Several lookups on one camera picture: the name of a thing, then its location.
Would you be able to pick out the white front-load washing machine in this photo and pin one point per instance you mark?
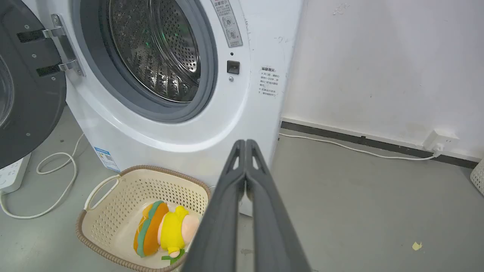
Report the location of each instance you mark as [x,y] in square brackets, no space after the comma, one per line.
[181,124]

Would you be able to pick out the cream perforated laundry basket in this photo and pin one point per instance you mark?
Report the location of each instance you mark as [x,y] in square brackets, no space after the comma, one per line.
[124,204]

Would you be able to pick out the white power strip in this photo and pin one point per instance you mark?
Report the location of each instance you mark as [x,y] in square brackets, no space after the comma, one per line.
[11,175]

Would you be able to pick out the white wall socket plug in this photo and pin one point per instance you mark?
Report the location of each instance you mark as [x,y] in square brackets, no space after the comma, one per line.
[438,141]

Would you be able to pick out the hamburger plush doll toy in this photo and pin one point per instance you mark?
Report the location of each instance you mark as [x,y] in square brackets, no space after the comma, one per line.
[162,232]

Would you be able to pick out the yellow paper scrap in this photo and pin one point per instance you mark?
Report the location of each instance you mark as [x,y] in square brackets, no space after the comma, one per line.
[416,246]

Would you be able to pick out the dark grey washer door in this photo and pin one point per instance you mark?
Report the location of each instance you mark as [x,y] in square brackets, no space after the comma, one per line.
[26,83]

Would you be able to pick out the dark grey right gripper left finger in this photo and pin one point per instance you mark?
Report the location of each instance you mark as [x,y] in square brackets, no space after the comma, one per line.
[217,226]

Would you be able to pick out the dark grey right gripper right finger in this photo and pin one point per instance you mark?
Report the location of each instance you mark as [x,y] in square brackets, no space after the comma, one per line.
[274,226]

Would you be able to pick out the white perforated basket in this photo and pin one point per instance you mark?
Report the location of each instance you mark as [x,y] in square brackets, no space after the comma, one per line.
[478,177]

